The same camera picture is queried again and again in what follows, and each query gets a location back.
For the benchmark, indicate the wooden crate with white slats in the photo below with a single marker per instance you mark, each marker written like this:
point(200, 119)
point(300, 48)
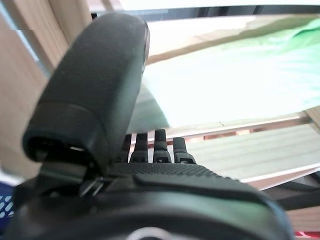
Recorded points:
point(250, 150)

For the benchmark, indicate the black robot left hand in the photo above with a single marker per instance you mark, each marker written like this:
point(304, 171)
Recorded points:
point(100, 87)

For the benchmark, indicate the blue plastic shopping basket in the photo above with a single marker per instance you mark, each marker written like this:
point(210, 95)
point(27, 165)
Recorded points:
point(5, 205)

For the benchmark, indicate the napa cabbage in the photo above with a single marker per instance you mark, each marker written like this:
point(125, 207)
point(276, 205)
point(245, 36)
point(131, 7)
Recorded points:
point(225, 82)

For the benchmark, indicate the wooden display stand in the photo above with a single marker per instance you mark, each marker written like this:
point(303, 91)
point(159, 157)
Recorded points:
point(300, 200)

